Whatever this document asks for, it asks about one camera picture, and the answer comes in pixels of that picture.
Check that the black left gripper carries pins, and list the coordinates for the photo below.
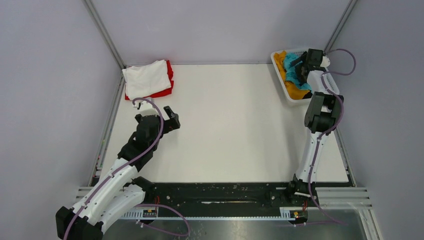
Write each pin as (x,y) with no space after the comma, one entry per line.
(170,124)

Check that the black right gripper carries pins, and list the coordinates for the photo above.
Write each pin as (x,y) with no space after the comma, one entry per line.
(300,77)

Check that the teal t shirt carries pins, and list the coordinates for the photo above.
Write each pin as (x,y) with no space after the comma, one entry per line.
(291,74)

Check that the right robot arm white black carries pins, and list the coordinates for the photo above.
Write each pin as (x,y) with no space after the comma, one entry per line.
(321,118)

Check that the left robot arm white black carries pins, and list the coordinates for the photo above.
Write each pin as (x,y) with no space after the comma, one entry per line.
(120,189)

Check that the yellow t shirt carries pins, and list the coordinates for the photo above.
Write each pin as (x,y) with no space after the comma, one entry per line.
(294,92)

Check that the white plastic basket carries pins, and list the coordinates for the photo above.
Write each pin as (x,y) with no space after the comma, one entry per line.
(314,80)

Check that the folded red t shirt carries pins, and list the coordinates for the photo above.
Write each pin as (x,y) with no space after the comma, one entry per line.
(167,89)

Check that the folded white t shirt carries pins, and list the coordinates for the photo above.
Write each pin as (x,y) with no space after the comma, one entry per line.
(145,79)

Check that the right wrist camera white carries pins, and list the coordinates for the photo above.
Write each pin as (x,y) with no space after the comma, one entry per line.
(325,62)

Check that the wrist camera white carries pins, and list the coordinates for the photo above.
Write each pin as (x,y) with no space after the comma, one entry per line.
(144,104)
(325,62)

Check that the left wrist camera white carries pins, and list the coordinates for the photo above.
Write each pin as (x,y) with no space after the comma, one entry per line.
(144,104)

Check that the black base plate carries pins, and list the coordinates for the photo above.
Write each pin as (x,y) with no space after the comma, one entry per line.
(224,200)

